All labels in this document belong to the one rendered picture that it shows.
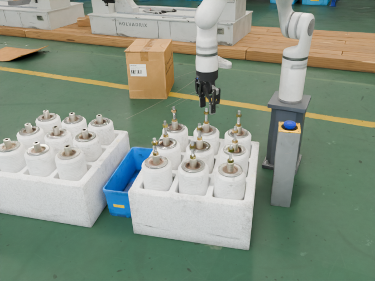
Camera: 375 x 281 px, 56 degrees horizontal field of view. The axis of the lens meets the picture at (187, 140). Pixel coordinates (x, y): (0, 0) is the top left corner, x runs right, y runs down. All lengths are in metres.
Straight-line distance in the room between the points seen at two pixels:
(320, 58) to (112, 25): 1.88
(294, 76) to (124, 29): 2.34
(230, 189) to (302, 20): 0.63
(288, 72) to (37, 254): 1.07
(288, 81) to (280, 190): 0.41
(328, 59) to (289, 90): 1.45
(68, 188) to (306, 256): 0.79
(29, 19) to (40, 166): 3.08
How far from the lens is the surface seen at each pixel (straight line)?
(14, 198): 1.41
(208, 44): 1.14
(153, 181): 1.12
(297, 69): 1.38
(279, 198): 1.34
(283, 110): 1.42
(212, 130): 1.30
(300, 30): 1.33
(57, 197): 1.29
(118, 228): 1.29
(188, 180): 1.08
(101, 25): 3.62
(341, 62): 2.84
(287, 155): 1.24
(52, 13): 4.09
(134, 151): 1.49
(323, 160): 1.67
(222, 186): 1.07
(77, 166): 1.23
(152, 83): 2.20
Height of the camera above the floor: 0.87
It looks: 30 degrees down
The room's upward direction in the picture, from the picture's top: 2 degrees counter-clockwise
